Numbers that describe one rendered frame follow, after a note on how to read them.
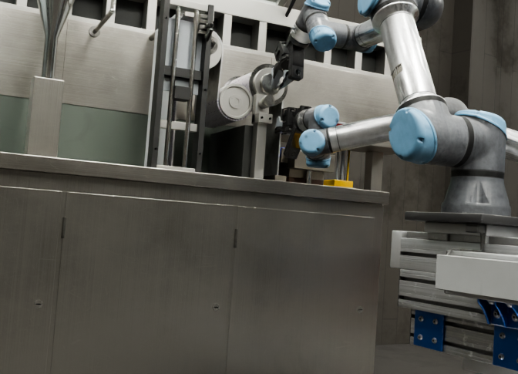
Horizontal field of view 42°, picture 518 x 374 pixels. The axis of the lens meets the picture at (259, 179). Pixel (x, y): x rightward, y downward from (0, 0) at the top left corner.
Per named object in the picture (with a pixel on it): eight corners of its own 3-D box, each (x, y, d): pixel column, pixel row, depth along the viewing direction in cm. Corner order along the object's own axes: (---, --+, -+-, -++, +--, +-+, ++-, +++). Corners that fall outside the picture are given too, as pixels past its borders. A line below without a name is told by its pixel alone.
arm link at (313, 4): (313, 3, 206) (306, -12, 211) (297, 32, 213) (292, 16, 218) (335, 9, 209) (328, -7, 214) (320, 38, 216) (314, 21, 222)
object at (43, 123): (18, 162, 203) (35, -24, 207) (13, 164, 216) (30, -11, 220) (65, 166, 209) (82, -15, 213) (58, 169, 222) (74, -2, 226)
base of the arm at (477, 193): (525, 218, 151) (527, 174, 152) (479, 213, 143) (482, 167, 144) (471, 217, 164) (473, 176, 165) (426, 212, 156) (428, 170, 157)
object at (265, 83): (272, 69, 234) (284, 85, 236) (270, 69, 236) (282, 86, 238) (257, 82, 231) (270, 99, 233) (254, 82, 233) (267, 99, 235)
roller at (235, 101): (218, 116, 227) (220, 80, 227) (193, 124, 250) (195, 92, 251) (250, 121, 232) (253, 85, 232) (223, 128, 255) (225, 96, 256)
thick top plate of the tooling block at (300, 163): (294, 167, 234) (295, 149, 234) (247, 172, 270) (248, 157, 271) (334, 172, 241) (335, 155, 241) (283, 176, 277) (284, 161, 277)
